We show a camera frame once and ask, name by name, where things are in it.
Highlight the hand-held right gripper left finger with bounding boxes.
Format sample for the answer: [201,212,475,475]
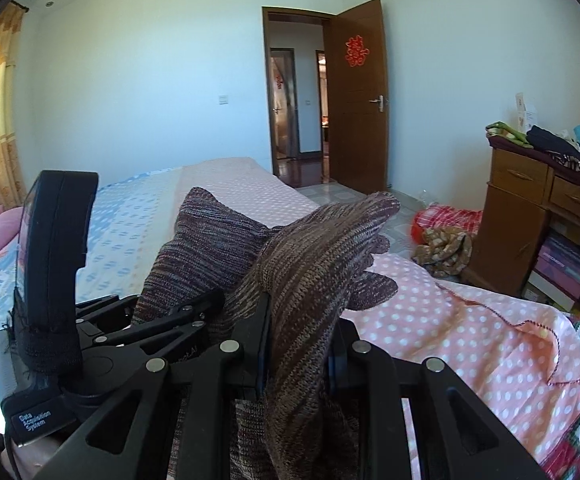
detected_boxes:
[32,292,273,480]

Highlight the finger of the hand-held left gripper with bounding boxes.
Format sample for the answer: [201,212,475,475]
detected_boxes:
[75,294,141,332]
[92,287,225,361]

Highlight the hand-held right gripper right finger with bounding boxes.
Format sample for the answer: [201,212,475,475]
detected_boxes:
[327,317,550,480]

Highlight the brown knitted sweater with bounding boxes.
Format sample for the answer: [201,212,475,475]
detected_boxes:
[132,186,401,480]

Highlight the bed with pink-blue sheet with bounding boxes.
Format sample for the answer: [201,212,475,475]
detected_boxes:
[0,156,580,466]

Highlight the brown floral cloth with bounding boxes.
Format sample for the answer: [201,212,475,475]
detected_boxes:
[412,226,473,277]

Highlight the purple cardboard box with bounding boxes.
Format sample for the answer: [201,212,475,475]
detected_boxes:
[527,237,580,298]

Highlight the brown wooden door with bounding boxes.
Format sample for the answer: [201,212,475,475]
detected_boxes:
[329,0,388,196]

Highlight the wooden desk with drawers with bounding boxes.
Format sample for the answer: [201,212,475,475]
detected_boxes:
[462,135,580,323]

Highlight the green patterned cloth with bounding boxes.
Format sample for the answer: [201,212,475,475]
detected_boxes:
[486,121,533,148]

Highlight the black folded garment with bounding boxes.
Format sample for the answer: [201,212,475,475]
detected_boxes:
[526,125,580,170]

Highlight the white paper card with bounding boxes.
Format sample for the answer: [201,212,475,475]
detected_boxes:
[514,92,538,133]

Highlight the red paper door decoration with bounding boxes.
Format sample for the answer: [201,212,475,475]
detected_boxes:
[345,35,371,67]

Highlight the brown door frame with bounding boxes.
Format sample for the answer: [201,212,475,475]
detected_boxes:
[262,6,341,188]

